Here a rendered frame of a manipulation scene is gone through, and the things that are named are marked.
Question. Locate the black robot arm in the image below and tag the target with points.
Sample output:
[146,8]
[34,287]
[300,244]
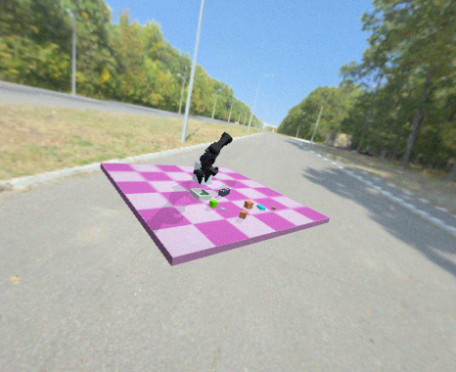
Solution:
[214,150]

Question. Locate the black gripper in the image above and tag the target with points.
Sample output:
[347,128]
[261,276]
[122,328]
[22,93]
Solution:
[202,173]

